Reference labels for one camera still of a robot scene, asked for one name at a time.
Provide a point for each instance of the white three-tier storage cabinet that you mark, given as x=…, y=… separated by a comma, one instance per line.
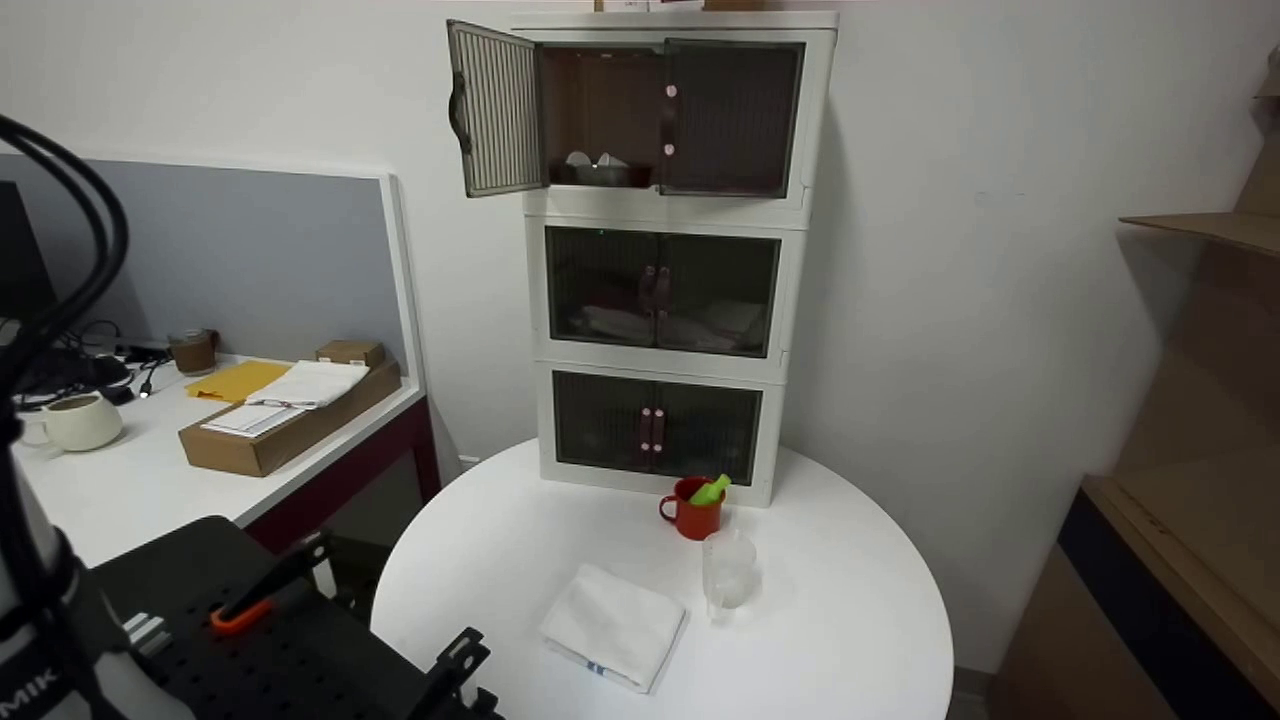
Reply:
x=667, y=208

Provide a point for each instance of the smoked translucent cabinet door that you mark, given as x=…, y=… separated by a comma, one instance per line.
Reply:
x=720, y=287
x=602, y=423
x=602, y=280
x=498, y=115
x=733, y=124
x=706, y=424

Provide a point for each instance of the cardboard box with black band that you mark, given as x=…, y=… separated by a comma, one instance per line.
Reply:
x=1135, y=624

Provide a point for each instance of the small green plastic item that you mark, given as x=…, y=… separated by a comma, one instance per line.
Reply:
x=710, y=491

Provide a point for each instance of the grey divider panel white frame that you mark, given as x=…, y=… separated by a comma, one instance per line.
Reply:
x=240, y=254

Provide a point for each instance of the open flat cardboard box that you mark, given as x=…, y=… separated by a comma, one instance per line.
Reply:
x=244, y=446

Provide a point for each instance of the black and red clamp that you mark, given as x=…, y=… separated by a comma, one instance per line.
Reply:
x=304, y=667

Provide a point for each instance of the small brown object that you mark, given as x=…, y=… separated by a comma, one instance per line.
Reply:
x=199, y=348

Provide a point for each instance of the yellow envelope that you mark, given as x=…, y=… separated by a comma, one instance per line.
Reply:
x=233, y=383

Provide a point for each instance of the white desk with maroon side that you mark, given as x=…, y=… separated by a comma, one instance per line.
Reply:
x=346, y=467

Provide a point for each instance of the white folded cloth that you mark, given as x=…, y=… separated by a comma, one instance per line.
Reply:
x=612, y=624

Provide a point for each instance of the white crumpled item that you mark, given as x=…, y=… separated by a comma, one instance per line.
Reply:
x=594, y=164

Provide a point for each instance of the white paper sheets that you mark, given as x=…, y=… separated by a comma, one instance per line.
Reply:
x=303, y=384

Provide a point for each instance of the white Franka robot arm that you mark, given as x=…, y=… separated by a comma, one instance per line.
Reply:
x=133, y=692

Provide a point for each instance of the clear plastic cup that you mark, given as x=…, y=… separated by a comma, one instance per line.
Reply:
x=730, y=568

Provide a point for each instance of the large cardboard box with flap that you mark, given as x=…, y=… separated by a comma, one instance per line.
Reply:
x=1224, y=373

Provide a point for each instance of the red mug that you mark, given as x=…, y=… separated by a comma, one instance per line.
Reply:
x=693, y=519

